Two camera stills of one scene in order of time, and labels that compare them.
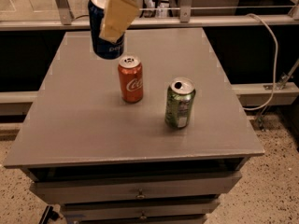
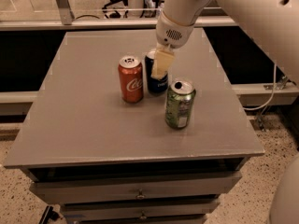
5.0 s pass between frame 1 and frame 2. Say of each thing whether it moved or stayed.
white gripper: moved
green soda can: stayed
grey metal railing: stayed
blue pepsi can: moved
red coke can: stayed
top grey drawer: stayed
